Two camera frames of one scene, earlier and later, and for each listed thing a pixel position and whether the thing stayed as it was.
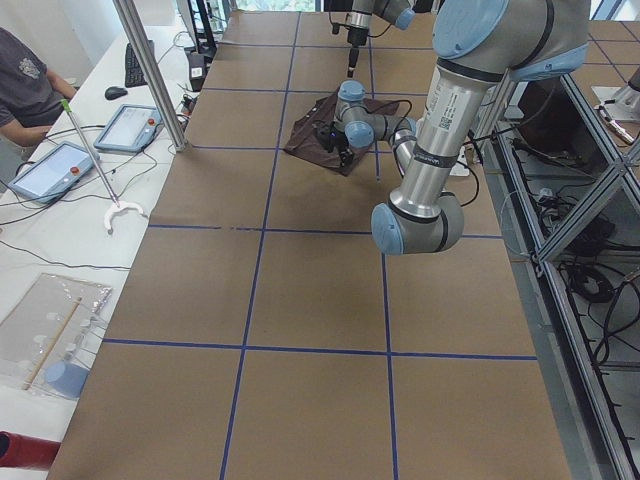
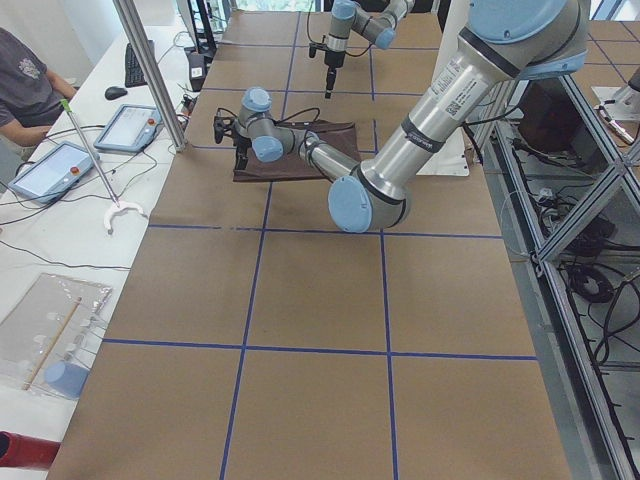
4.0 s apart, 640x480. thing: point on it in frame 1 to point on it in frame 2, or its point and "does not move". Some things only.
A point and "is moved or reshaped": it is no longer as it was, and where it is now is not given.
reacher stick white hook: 116,205 does not move
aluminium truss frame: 562,198 does not move
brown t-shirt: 304,141 is moved or reshaped
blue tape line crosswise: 305,350 does not move
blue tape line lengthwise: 268,209 does not move
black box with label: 197,72 does not move
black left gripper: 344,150 to 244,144
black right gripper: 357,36 to 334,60
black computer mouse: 114,92 does not move
